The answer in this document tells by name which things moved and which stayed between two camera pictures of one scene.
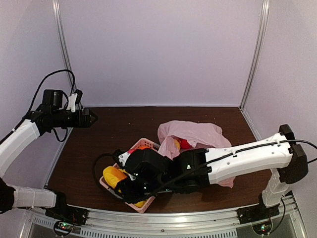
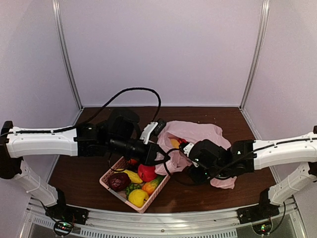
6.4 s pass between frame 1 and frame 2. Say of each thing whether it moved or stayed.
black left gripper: moved
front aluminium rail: stayed
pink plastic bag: stayed
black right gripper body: moved
